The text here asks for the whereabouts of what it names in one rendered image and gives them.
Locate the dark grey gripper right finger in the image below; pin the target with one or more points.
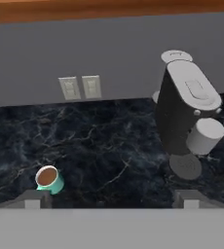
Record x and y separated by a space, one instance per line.
190 198

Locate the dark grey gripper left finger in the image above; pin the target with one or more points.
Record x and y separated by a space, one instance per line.
36 198

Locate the teal mug with brown drink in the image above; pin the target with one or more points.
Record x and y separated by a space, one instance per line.
49 180

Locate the brown wooden cabinet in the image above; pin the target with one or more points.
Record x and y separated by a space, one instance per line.
110 8

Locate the black and white coffee machine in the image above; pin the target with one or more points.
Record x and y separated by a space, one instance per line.
182 113

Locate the white wall socket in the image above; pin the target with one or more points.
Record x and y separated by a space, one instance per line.
69 88
91 86

